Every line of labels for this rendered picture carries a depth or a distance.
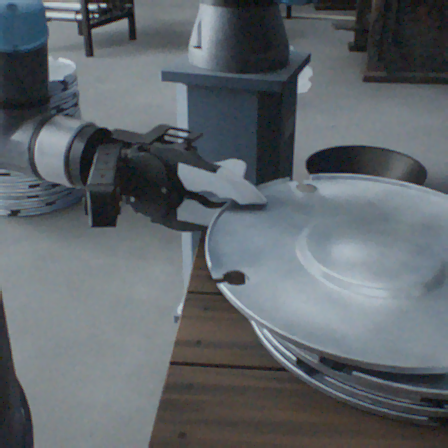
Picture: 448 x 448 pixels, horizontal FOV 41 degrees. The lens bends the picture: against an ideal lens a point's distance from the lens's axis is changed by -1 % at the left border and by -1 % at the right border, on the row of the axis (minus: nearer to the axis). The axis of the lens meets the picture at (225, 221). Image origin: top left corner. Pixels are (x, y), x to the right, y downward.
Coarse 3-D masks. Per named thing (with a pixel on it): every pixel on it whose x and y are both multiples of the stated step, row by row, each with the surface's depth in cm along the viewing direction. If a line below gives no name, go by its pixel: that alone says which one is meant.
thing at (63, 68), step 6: (60, 60) 149; (66, 60) 148; (54, 66) 144; (60, 66) 144; (66, 66) 144; (72, 66) 144; (54, 72) 139; (60, 72) 139; (66, 72) 139; (72, 72) 137; (54, 78) 135; (60, 78) 135
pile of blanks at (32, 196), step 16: (64, 80) 136; (64, 96) 136; (64, 112) 137; (80, 112) 145; (0, 176) 138; (16, 176) 138; (0, 192) 138; (16, 192) 138; (32, 192) 140; (48, 192) 141; (64, 192) 144; (80, 192) 149; (0, 208) 141; (16, 208) 140; (32, 208) 142; (48, 208) 142
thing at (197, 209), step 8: (184, 200) 62; (192, 200) 60; (200, 200) 60; (208, 200) 61; (216, 200) 63; (224, 200) 63; (184, 208) 61; (192, 208) 60; (200, 208) 60; (208, 208) 59; (216, 208) 59; (184, 216) 61; (192, 216) 61; (200, 216) 60; (208, 216) 60; (200, 224) 61; (208, 224) 60
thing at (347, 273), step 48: (288, 192) 61; (336, 192) 62; (384, 192) 62; (432, 192) 62; (240, 240) 53; (288, 240) 53; (336, 240) 53; (384, 240) 53; (432, 240) 54; (240, 288) 47; (288, 288) 47; (336, 288) 47; (384, 288) 47; (432, 288) 48; (288, 336) 42; (336, 336) 43; (384, 336) 43; (432, 336) 43
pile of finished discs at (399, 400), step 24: (264, 336) 48; (288, 360) 46; (312, 360) 43; (312, 384) 44; (336, 384) 42; (360, 384) 41; (384, 384) 40; (408, 384) 40; (432, 384) 40; (360, 408) 42; (384, 408) 42; (408, 408) 40; (432, 408) 40
